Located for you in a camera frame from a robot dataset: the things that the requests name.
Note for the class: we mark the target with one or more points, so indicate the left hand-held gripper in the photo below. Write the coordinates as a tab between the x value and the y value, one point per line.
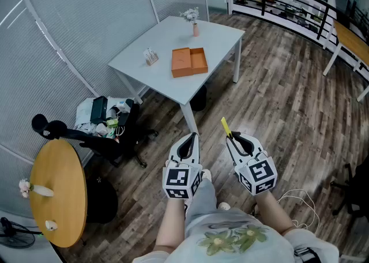
176	178

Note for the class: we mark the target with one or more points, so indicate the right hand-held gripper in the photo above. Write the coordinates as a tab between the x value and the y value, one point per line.
259	172

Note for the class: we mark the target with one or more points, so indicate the yellow-green plastic knife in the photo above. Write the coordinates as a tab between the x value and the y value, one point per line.
226	127

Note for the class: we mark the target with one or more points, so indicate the orange box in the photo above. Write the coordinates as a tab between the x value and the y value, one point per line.
184	63

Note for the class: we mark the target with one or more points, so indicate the person's left forearm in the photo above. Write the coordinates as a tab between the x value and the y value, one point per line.
171	224

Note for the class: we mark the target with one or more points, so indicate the person's right forearm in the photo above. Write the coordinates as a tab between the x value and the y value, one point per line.
274	212

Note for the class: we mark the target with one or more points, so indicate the person's white shoe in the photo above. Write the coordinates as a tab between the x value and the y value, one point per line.
224	206
206	174

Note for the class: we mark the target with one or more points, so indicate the person's grey trouser leg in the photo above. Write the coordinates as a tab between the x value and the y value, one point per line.
201	201

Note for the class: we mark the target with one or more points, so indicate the black waste bin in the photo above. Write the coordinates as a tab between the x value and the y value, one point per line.
199	99

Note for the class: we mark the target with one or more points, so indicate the white square table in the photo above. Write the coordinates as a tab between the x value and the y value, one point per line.
161	83

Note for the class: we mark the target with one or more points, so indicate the small green box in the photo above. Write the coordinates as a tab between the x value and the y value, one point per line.
112	123

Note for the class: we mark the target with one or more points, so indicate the black office chair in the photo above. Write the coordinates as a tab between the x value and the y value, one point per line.
98	143

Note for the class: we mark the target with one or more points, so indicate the person's white floral shirt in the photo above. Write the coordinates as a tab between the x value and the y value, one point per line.
230	238

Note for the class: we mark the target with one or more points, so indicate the black box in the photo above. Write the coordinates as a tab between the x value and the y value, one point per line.
98	110

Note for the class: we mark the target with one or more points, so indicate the wooden card holder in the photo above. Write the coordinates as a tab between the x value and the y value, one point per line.
151	57

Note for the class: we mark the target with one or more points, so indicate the black round table base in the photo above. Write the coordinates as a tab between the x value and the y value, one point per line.
101	201

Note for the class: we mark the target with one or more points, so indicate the white plastic bag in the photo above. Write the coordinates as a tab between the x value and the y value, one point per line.
83	112

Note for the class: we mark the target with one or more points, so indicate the black swivel chair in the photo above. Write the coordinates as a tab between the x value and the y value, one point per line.
356	195

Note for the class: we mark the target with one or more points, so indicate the round wooden table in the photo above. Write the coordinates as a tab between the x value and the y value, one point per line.
60	192

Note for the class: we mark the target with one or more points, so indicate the black metal railing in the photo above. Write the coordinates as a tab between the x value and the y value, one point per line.
323	22

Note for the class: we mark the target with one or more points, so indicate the white vase with pink flowers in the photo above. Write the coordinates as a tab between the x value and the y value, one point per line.
43	191

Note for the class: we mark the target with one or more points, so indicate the wooden desk with white legs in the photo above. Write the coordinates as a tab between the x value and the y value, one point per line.
350	38

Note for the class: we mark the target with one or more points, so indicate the small white cup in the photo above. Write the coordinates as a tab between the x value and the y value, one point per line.
51	225

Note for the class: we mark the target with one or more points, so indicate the black floor fan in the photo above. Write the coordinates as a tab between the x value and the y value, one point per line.
14	234

